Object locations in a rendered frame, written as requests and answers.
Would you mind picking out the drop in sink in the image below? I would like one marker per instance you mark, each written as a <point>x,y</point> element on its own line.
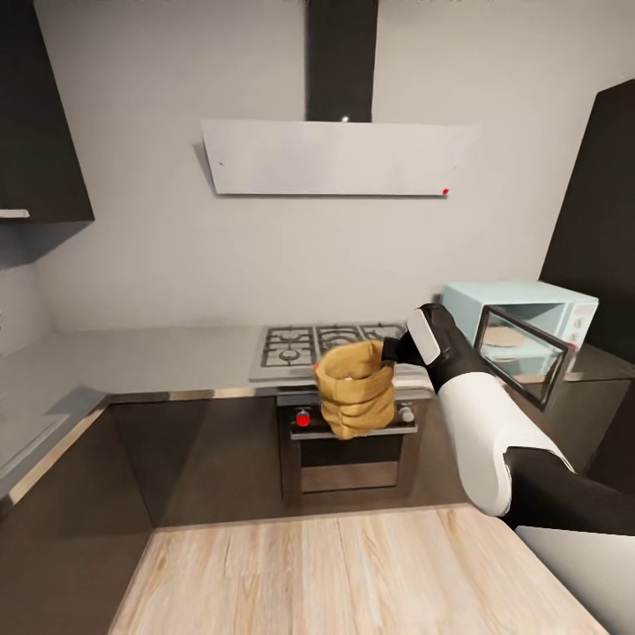
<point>19,434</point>

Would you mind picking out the popcorn bag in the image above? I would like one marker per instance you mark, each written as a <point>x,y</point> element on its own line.
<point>356,388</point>

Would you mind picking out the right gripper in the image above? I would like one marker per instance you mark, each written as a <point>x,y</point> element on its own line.
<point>394,350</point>

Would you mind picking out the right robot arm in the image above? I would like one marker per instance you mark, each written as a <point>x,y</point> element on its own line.
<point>582,531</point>

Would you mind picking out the burner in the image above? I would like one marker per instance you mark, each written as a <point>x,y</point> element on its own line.
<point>295,351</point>

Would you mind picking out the oven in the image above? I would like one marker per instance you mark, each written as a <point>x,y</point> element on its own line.
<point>317,467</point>

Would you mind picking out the microwave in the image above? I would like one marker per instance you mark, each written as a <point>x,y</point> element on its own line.
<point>522,329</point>

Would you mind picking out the cabinet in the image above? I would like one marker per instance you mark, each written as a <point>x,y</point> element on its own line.
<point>40,178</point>

